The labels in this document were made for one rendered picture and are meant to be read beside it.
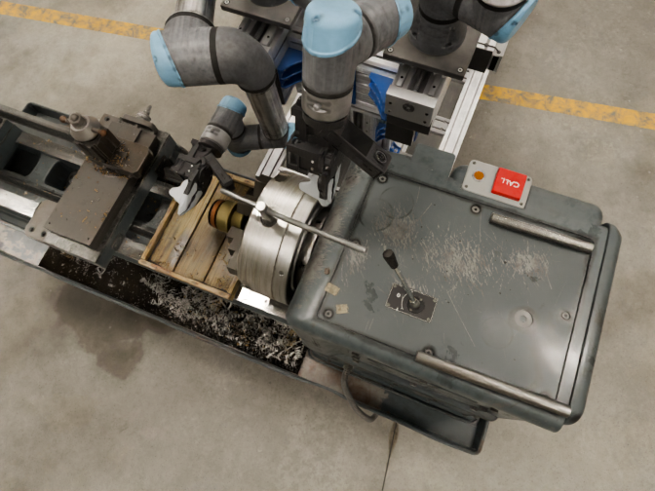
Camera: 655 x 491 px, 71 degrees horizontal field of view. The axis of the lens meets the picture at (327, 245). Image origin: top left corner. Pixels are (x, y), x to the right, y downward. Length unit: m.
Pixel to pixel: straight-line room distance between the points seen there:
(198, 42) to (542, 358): 0.92
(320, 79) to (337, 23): 0.08
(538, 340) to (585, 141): 1.92
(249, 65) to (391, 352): 0.66
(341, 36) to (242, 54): 0.44
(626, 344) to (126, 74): 2.98
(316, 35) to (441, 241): 0.51
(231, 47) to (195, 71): 0.09
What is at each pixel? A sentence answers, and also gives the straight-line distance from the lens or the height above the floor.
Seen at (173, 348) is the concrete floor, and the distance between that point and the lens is 2.33.
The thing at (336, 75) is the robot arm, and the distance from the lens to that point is 0.66.
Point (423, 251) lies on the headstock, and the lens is 0.96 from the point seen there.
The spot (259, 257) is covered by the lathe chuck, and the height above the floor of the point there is 1.20.
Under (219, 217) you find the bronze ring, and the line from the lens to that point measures 1.18.
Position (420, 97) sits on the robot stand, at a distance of 1.30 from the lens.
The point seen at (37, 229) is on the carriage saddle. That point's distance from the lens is 1.66.
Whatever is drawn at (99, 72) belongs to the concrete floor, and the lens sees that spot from 3.21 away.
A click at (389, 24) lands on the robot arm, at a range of 0.72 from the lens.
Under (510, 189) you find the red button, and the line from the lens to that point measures 1.04.
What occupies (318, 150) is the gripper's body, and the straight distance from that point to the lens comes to 0.75.
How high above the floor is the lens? 2.15
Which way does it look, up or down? 71 degrees down
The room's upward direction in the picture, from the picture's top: 11 degrees counter-clockwise
